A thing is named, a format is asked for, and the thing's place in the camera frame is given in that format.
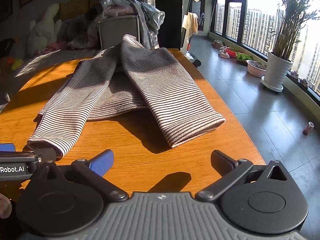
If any striped brown white sweater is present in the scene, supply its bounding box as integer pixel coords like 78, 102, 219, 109
26, 35, 225, 157

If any pile of clothes on sofa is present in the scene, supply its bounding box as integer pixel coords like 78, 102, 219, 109
67, 0, 165, 49

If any grey sofa bed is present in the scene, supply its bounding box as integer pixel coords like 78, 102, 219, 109
1, 49, 100, 106

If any yellow toy on sofa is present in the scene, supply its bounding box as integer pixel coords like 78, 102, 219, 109
11, 59, 23, 72

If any small pink bottle on floor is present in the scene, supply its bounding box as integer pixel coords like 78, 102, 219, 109
303, 121, 314, 135

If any pink round basin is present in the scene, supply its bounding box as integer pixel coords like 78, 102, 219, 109
246, 60, 266, 78

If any white plant pot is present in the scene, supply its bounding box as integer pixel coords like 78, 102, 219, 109
260, 52, 293, 93

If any small green plant tray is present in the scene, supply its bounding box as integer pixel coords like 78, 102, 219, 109
235, 53, 253, 66

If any white plush rabbit toy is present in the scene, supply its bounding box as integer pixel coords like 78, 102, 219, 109
27, 3, 62, 57

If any grey sofa armrest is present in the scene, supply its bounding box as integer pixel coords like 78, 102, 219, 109
98, 15, 140, 49

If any tall green potted plant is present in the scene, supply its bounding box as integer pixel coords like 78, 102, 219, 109
272, 0, 319, 61

